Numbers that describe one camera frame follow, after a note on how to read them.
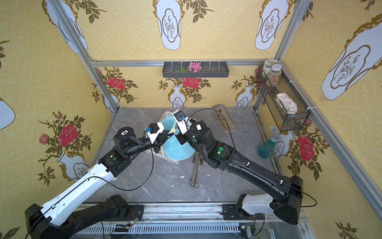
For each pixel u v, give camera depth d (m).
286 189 0.40
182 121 0.52
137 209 0.75
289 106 0.69
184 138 0.58
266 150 0.98
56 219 0.39
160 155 0.88
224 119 1.10
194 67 0.88
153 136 0.55
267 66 0.85
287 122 0.87
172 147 0.67
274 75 0.80
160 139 0.60
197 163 0.92
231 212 0.73
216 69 0.93
